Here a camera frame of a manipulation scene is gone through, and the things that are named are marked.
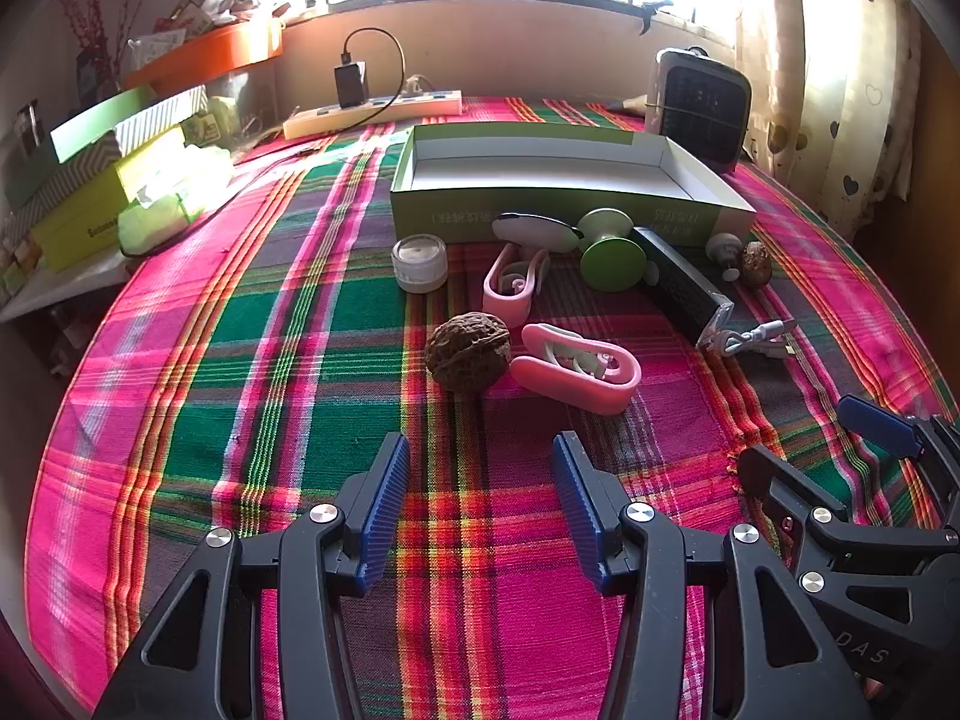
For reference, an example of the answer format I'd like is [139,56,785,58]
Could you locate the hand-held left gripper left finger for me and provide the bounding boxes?
[90,431,412,720]

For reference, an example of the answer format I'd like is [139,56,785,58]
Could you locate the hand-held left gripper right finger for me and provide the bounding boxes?
[551,431,875,720]

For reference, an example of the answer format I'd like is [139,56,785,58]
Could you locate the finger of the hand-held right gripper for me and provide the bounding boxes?
[836,394,960,530]
[739,445,960,616]

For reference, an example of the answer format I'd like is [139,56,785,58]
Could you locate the pink plastic clip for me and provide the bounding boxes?
[510,322,644,415]
[482,242,551,331]

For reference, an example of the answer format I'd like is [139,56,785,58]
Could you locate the white usb cable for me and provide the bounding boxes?
[709,317,800,361]

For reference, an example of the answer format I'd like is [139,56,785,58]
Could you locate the large brown walnut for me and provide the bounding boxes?
[425,311,513,393]

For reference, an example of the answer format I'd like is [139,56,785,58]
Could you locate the small brown walnut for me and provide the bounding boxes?
[739,240,772,286]

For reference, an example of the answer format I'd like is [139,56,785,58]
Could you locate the black bike light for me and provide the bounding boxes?
[628,226,736,350]

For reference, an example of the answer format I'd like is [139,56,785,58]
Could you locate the white suction knob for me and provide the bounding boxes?
[705,232,745,282]

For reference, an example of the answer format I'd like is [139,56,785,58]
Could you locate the green white spool holder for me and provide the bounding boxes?
[577,208,650,292]

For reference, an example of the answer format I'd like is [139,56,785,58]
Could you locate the white round jar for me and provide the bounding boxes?
[391,235,449,293]

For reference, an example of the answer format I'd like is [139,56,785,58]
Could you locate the white black oval device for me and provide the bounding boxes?
[491,211,582,257]

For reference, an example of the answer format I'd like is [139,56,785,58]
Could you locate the green cardboard box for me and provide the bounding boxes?
[388,120,758,247]

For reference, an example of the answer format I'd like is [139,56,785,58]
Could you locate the pink green plaid tablecloth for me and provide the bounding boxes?
[22,94,960,720]

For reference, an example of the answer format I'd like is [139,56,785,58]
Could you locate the heart print curtain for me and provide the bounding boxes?
[739,0,927,241]

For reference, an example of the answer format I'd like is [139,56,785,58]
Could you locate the grey space heater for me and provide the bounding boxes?
[645,47,753,175]

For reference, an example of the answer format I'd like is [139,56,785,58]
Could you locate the green tissue pack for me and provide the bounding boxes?
[116,146,235,260]

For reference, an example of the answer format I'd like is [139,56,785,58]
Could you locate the white power strip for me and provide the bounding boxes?
[282,88,464,140]

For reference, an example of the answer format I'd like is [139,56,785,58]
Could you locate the white side shelf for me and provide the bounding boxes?
[0,240,140,323]

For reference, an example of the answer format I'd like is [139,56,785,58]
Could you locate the yellow-green box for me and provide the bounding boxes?
[30,124,188,275]

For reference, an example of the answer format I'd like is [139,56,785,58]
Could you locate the black charger adapter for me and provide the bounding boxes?
[334,62,368,109]

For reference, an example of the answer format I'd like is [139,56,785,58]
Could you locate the striped gift box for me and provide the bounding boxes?
[112,85,211,155]

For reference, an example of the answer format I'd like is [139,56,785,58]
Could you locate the grey chevron box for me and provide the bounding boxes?
[0,142,121,230]

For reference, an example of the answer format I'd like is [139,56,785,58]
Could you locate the green flat box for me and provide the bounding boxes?
[49,85,158,164]

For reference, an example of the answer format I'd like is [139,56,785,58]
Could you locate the orange box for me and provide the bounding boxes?
[120,19,286,95]

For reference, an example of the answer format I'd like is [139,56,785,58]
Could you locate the red flower branches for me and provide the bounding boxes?
[56,0,132,91]

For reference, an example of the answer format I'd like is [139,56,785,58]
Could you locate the black charger cable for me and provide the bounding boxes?
[339,28,407,102]

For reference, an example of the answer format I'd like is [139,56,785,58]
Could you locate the small photo frame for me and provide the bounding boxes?
[11,99,46,158]

